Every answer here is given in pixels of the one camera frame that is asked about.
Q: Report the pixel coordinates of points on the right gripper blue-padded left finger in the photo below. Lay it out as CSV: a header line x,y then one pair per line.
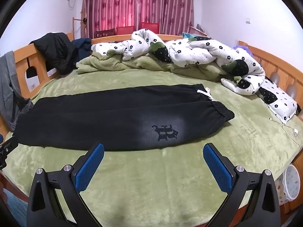
x,y
55,198

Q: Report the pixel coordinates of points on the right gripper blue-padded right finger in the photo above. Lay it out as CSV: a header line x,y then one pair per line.
x,y
263,206

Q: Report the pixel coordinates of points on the star-print fabric bin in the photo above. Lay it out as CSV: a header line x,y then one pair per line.
x,y
288,185

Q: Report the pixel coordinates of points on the wooden coat rack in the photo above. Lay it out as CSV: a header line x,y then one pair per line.
x,y
79,28

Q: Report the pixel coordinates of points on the grey jeans on bed frame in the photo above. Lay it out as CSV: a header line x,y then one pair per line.
x,y
13,104

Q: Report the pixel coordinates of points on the black sweatpants with white stripe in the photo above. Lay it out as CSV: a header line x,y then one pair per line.
x,y
128,119

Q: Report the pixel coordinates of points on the white flower-print quilt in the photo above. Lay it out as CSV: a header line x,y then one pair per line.
x,y
247,74

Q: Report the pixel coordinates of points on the green fleece blanket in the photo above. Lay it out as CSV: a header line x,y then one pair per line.
x,y
97,62

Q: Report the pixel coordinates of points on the flower-print pillow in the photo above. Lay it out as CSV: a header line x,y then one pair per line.
x,y
278,101

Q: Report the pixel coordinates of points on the black jacket on footboard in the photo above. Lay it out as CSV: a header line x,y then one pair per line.
x,y
58,51

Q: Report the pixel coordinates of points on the dark blue garment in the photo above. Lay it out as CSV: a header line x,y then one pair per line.
x,y
84,47

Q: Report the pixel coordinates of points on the red patterned curtain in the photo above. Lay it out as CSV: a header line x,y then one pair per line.
x,y
173,16

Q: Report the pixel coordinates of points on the wooden bed frame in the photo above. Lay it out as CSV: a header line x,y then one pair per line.
x,y
290,80

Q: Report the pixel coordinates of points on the white charger with cable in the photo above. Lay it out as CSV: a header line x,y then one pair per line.
x,y
291,132

